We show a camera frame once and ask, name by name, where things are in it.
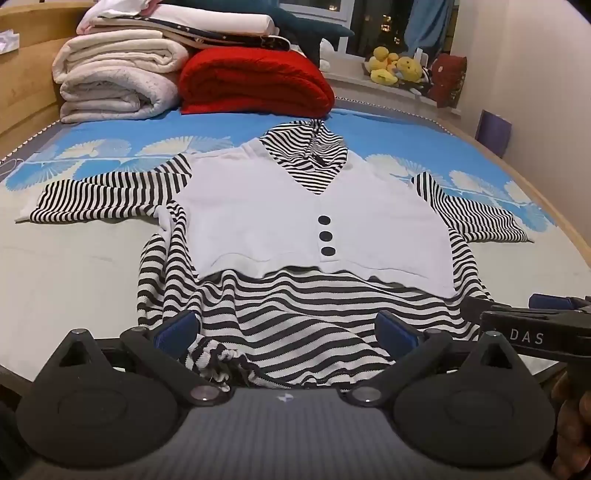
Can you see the white folded sheet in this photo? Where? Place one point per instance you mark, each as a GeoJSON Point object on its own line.
{"type": "Point", "coordinates": [194, 18]}

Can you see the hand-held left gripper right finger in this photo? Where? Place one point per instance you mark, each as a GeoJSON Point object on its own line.
{"type": "Point", "coordinates": [396, 331]}

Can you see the cream folded blanket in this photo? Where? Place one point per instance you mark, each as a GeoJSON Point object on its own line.
{"type": "Point", "coordinates": [120, 53]}

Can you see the red folded blanket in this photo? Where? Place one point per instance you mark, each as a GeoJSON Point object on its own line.
{"type": "Point", "coordinates": [254, 83]}

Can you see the purple box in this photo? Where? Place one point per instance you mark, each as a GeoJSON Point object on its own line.
{"type": "Point", "coordinates": [493, 133]}

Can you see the wooden headboard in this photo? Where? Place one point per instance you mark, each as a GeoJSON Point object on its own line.
{"type": "Point", "coordinates": [27, 87]}

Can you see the window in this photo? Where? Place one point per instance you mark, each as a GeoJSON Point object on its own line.
{"type": "Point", "coordinates": [378, 21]}

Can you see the blue curtain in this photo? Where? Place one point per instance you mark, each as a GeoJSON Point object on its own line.
{"type": "Point", "coordinates": [431, 23]}

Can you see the striped hoodie with white vest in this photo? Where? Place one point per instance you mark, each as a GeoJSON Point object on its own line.
{"type": "Point", "coordinates": [295, 221]}

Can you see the yellow round plush toy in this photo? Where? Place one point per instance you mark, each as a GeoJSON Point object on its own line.
{"type": "Point", "coordinates": [410, 68]}

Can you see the blue patterned bed sheet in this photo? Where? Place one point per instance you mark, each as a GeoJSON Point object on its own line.
{"type": "Point", "coordinates": [78, 258]}

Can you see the white textured folded blanket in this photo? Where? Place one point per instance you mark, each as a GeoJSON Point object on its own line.
{"type": "Point", "coordinates": [115, 94]}

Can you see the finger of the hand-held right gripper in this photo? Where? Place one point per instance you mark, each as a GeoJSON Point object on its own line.
{"type": "Point", "coordinates": [482, 307]}
{"type": "Point", "coordinates": [556, 303]}

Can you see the wooden bed frame edge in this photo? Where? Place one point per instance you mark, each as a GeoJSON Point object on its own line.
{"type": "Point", "coordinates": [554, 203]}

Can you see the yellow duck plush toy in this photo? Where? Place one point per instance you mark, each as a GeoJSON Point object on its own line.
{"type": "Point", "coordinates": [383, 64]}

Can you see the white paper packet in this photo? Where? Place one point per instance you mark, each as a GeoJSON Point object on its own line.
{"type": "Point", "coordinates": [8, 40]}

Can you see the person's right hand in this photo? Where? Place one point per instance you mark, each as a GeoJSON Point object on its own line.
{"type": "Point", "coordinates": [572, 429]}

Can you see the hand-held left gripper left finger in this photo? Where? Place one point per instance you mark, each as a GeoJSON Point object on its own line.
{"type": "Point", "coordinates": [178, 330]}

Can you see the dark red cushion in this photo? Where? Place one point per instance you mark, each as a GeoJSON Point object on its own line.
{"type": "Point", "coordinates": [448, 81]}

